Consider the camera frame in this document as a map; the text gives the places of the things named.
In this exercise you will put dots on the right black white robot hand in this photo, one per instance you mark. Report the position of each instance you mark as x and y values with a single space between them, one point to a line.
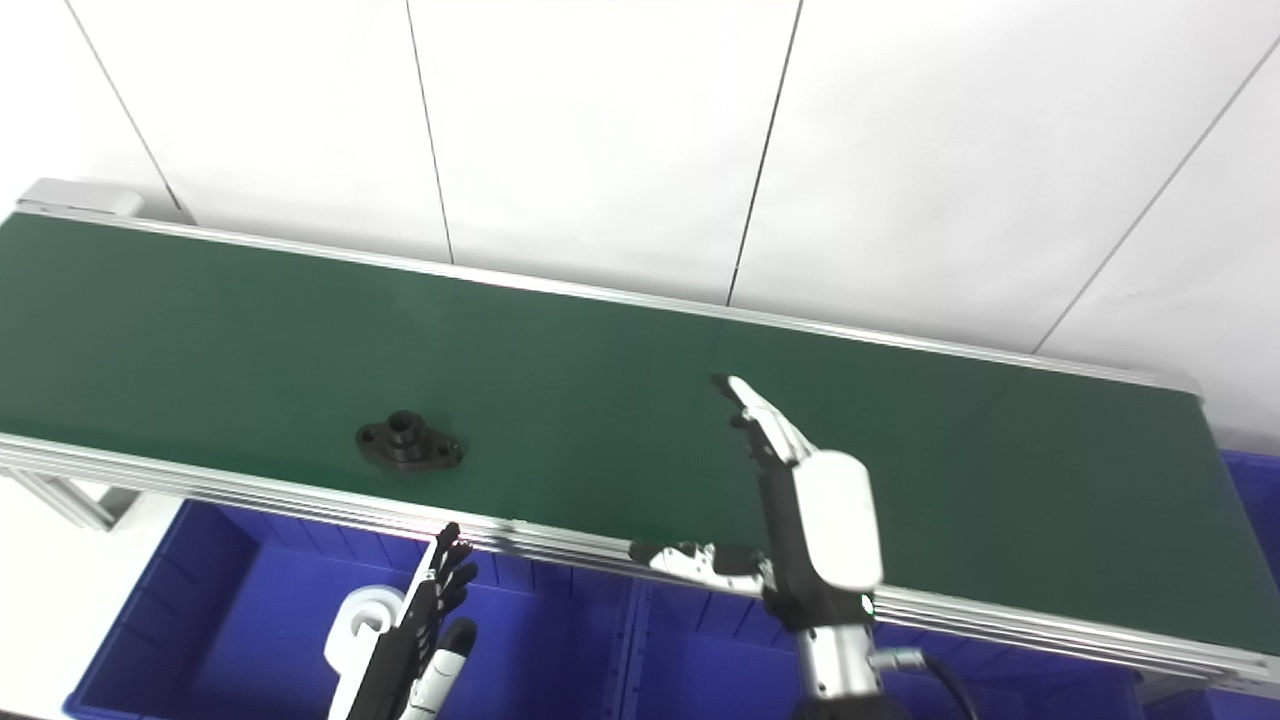
835 520

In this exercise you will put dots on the green conveyor belt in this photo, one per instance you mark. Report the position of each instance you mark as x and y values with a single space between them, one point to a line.
300 500
250 340

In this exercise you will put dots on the blue plastic bin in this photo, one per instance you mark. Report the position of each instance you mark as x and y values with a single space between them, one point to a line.
220 630
700 660
1255 500

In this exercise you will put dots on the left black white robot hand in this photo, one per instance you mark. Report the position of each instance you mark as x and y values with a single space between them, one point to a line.
405 660

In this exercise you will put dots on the white cylindrical part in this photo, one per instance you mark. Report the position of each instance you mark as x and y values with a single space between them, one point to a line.
350 625

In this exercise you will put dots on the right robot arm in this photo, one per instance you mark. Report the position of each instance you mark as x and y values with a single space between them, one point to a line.
838 670

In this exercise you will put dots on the aluminium conveyor leg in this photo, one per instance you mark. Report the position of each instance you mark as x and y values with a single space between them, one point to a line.
75 503

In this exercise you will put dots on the black flange part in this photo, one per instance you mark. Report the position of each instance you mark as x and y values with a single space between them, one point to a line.
408 445

